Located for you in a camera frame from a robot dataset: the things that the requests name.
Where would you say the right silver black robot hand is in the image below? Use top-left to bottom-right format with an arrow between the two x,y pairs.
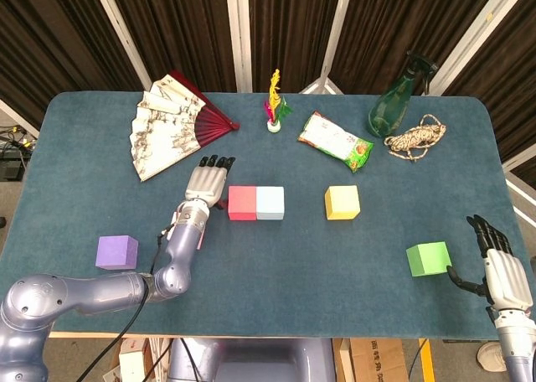
446,214 -> 533,314

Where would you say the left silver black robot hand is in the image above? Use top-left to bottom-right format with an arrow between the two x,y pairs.
183,154 -> 237,211

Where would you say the red foam cube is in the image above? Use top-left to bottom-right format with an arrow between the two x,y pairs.
227,185 -> 258,222

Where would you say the yellow foam cube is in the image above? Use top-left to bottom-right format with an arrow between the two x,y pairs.
324,184 -> 361,221

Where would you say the painted paper folding fan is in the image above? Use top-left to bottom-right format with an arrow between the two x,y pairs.
128,70 -> 241,183

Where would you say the light blue foam cube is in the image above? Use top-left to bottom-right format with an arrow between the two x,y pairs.
255,185 -> 286,221

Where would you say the white round floor object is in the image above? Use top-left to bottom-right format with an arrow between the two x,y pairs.
477,341 -> 508,373

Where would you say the green foam cube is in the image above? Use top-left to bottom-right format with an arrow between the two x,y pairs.
405,241 -> 454,278

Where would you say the colourful feather shuttlecock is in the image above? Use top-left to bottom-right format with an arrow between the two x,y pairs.
263,68 -> 294,135

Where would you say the purple foam cube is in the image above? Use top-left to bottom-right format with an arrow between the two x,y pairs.
95,235 -> 139,271

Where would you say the teal felt table mat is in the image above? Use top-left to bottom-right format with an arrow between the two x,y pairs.
0,90 -> 536,341

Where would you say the green white snack bag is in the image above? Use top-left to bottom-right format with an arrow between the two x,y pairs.
297,111 -> 374,174

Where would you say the brown cardboard box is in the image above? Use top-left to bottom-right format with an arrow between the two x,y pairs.
332,338 -> 410,382

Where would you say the dark brown curtain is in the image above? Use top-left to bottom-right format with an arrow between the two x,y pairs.
0,0 -> 536,182

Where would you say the blue-grey robot torso base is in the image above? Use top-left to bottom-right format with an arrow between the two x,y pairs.
167,338 -> 336,382

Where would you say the green plastic spray bottle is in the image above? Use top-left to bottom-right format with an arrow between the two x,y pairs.
367,51 -> 440,139

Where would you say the white cardboard box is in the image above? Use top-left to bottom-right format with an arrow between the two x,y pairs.
118,338 -> 147,382

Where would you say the white partition frame post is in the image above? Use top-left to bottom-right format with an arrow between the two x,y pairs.
90,0 -> 152,90
426,0 -> 518,96
502,145 -> 536,228
224,0 -> 254,93
299,0 -> 357,95
0,99 -> 41,139

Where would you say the beige braided rope bundle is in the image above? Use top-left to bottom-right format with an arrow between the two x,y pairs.
384,113 -> 447,162

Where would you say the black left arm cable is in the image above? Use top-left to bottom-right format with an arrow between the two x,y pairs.
78,226 -> 175,382

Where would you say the black electronics with cables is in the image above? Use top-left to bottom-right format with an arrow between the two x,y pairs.
0,124 -> 33,182

